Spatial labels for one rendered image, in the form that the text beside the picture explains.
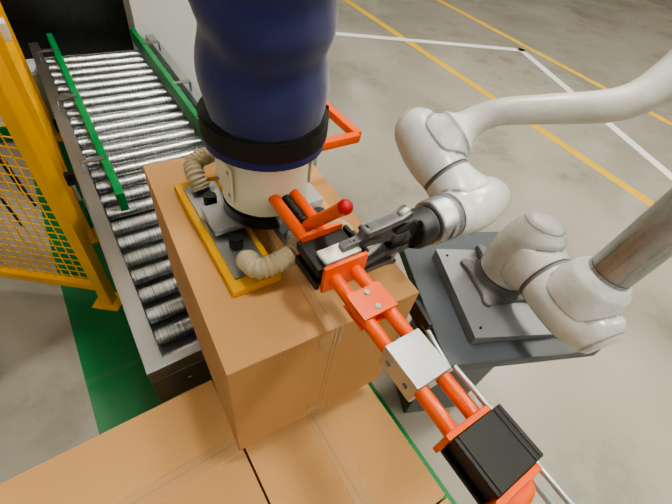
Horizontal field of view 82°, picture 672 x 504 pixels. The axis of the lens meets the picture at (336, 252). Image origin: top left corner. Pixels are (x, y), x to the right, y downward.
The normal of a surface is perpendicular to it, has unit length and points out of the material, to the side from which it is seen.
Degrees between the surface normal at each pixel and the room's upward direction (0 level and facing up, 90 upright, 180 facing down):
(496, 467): 1
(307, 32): 73
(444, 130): 37
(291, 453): 0
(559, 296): 78
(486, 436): 1
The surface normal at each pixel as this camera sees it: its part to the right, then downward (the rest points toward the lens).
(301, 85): 0.58, 0.45
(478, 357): 0.14, -0.67
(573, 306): -0.79, 0.15
